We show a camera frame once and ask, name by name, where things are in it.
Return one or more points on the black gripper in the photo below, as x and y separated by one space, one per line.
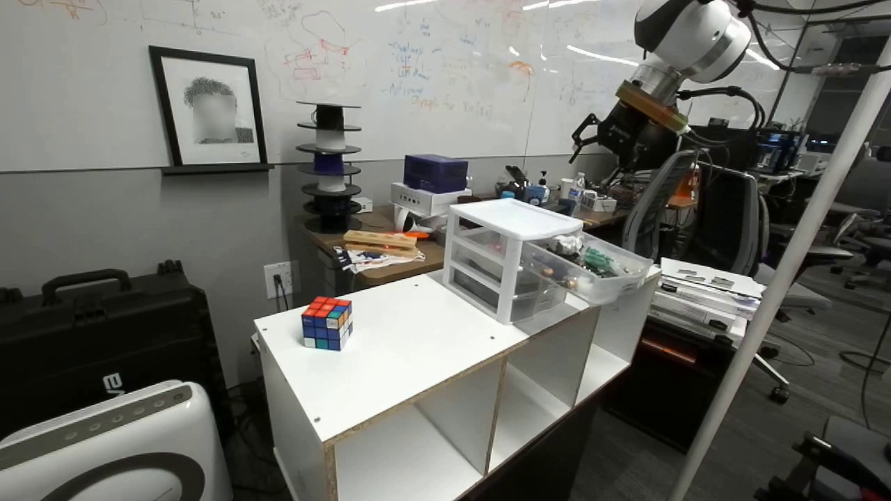
641 134

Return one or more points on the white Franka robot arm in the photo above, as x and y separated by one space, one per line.
699 37

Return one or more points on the clear plastic pulled-out drawer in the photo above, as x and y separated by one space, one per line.
614 280

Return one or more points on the clear plastic middle drawer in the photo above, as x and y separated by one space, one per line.
477 264

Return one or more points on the clear plastic bottom drawer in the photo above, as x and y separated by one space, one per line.
477 291

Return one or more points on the small white bottle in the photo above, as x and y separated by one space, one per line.
572 197

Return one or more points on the small blue container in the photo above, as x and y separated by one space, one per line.
534 194

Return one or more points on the grey office chair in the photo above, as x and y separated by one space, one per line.
733 212

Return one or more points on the purple box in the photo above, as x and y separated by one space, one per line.
435 173

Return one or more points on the stack of printed papers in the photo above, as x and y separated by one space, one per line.
710 289

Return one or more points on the white flat box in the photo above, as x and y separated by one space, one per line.
426 200

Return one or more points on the scribbled whiteboard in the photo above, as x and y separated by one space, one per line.
417 66

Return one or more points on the white slanted pole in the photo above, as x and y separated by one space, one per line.
788 269

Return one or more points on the brown wooden desk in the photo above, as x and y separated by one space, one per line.
408 265

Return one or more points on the wooden brush block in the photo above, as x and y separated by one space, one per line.
378 240

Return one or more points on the black storage box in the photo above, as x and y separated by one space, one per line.
676 379

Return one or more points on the white paper sheet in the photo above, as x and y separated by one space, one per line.
378 259

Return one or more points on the black spool stack tower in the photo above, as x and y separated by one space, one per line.
330 186

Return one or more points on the white cube shelf cabinet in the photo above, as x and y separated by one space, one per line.
398 353

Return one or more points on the colourful puzzle cube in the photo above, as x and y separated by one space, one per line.
327 325

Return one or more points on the black stand base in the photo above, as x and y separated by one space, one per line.
825 468

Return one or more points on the black framed portrait picture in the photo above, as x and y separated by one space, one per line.
208 113

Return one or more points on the black hard carry case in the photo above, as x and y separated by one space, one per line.
101 344

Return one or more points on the white rounded appliance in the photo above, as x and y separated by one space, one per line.
121 435

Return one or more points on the white plastic drawer unit frame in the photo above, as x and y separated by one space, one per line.
509 223

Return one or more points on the white wall power outlet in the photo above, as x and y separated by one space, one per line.
277 280

